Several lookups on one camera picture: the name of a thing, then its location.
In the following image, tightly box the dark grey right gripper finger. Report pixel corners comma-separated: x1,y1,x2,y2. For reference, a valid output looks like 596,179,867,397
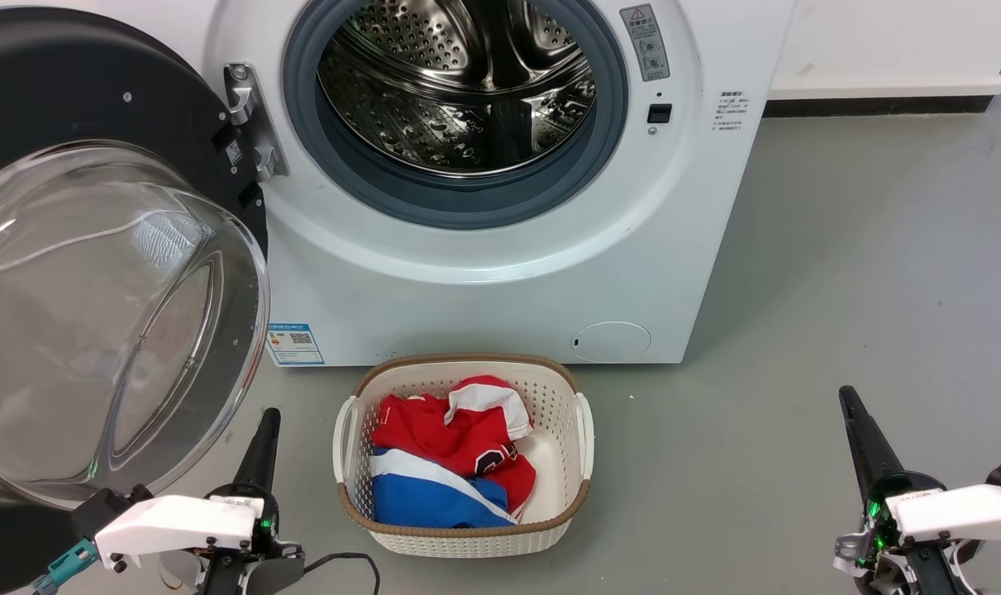
839,386,881,498
847,386,906,484

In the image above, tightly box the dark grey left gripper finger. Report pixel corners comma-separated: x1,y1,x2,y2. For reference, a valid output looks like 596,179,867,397
256,409,281,501
232,408,273,495

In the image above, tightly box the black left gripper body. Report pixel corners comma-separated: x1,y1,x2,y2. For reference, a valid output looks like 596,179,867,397
198,488,304,595

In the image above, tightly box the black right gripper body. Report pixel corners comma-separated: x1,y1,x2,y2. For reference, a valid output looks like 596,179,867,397
835,471,964,595

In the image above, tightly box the black round glass washer door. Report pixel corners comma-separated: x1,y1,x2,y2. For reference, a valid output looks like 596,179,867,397
0,7,271,595

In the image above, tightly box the white front-load washing machine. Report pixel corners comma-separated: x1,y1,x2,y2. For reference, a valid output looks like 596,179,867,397
95,0,798,368

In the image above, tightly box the metal washer door hinge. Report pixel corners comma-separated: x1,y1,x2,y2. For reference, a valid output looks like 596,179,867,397
222,63,291,184

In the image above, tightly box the blue energy label sticker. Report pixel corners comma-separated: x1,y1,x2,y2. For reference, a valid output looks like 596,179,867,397
266,322,326,366

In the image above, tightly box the blue and white garment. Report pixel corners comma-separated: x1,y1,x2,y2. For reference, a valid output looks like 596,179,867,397
369,446,517,529

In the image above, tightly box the red and white shirt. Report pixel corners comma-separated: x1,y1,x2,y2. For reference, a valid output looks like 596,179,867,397
371,376,538,515

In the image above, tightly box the cream woven plastic laundry basket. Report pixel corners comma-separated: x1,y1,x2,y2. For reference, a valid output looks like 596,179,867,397
332,353,595,559

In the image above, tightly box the round white filter cover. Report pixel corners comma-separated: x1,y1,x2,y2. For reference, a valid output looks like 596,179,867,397
570,321,652,363

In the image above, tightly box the grey warning sticker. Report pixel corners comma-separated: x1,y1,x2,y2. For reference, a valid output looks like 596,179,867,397
619,4,671,83

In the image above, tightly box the teal cable connector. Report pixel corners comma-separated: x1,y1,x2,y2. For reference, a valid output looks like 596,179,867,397
31,539,101,595

